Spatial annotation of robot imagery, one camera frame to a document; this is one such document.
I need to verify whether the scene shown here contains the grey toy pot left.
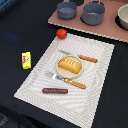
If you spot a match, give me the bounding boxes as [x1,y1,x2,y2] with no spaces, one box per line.
[57,2,77,19]

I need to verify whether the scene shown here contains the fork with orange handle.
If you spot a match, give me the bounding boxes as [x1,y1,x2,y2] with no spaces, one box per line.
[45,71,86,89]

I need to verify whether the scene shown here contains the brown toy sausage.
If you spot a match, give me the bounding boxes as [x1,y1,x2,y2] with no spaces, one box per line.
[42,88,68,94]

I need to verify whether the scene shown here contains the beige bowl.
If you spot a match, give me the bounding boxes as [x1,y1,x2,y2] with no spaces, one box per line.
[118,4,128,30]

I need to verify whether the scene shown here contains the red toy tomato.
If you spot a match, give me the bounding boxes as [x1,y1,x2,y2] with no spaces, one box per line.
[56,29,67,39]

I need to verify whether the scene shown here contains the white woven placemat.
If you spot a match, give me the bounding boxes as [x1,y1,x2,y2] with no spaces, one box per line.
[14,34,114,128]

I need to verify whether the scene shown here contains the yellow toy box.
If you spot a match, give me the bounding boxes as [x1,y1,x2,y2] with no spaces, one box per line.
[22,52,31,69]

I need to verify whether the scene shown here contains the knife with orange handle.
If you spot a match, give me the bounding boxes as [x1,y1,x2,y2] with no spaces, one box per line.
[58,49,98,63]

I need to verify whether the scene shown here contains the round beige plate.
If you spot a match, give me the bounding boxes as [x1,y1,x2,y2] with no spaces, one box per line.
[56,55,83,78]

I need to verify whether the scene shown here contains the grey toy pot middle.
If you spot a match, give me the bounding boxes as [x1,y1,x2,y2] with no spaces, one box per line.
[82,0,105,25]

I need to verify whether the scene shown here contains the grey toy pot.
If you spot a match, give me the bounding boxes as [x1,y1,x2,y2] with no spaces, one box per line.
[82,0,105,25]
[57,2,77,19]

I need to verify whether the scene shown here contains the orange toy bread loaf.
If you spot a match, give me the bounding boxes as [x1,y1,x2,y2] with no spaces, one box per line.
[58,57,82,74]

